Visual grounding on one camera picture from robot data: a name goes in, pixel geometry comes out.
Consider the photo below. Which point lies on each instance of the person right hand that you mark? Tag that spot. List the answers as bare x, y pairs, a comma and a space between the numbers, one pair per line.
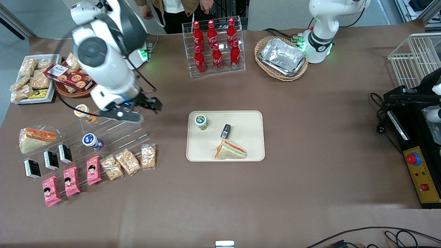
146, 13

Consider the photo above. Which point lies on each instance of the black box yellow control panel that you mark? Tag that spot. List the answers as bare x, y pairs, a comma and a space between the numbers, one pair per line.
422, 175

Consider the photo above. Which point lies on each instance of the pink cartoon snack pack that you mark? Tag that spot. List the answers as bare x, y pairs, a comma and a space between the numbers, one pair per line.
71, 181
93, 170
51, 191

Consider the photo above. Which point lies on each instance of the wicker basket with foil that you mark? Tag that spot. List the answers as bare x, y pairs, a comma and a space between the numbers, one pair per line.
262, 70

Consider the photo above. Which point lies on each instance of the stacked aluminium foil trays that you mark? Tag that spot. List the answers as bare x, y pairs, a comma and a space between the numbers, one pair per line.
282, 57

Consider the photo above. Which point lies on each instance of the red cola bottle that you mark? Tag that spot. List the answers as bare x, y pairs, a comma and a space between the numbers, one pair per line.
235, 57
200, 63
217, 60
212, 34
232, 32
197, 36

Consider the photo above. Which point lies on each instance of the green gum bottle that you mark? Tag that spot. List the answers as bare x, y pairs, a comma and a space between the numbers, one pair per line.
201, 121

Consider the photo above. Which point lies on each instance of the wicker snack basket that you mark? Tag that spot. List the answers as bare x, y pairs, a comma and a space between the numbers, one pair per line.
79, 95

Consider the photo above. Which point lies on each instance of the white rectangular dish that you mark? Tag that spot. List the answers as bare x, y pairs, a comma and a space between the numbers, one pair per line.
51, 93

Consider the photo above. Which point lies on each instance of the clear acrylic bottle rack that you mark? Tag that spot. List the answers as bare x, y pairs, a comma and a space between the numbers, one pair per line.
224, 74

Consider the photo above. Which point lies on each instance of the cream plastic tray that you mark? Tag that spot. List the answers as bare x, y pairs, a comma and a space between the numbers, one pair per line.
241, 120

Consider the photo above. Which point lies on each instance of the small white device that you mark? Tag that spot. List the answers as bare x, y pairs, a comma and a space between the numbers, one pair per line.
224, 244

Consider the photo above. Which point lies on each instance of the wrapped triangle sandwich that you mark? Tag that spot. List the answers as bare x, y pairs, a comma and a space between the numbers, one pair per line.
230, 151
34, 141

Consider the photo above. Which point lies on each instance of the red cookie box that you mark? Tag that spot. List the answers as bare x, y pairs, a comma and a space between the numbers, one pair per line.
69, 77

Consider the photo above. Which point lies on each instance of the metal equipment rack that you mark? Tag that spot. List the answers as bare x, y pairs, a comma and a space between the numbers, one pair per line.
417, 5

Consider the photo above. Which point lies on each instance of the person left hand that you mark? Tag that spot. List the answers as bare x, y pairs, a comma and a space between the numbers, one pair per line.
206, 6

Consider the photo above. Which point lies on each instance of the black mounted equipment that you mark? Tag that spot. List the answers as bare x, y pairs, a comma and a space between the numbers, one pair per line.
403, 98

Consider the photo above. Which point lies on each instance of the clear-wrapped rice crispy bar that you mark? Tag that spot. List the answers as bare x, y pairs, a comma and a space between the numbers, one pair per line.
148, 156
22, 93
39, 82
28, 67
112, 167
128, 162
44, 63
70, 89
20, 83
73, 62

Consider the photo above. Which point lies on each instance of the standing person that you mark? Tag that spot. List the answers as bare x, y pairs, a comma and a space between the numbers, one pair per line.
172, 7

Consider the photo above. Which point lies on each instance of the black wrapped rice ball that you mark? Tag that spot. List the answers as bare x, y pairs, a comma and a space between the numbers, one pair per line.
65, 153
51, 160
32, 168
225, 131

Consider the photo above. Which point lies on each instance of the yellow snack pack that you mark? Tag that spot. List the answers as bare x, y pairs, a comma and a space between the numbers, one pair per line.
38, 94

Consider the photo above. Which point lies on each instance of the purple gum bottle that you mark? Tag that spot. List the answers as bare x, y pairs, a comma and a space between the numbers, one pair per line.
90, 141

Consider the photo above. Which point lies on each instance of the orange gum bottle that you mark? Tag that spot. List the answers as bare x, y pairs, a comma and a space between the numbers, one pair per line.
82, 111

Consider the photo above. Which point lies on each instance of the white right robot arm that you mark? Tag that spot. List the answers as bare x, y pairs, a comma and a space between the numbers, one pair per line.
103, 65

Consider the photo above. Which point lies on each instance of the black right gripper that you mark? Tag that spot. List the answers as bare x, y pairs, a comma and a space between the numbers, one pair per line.
149, 102

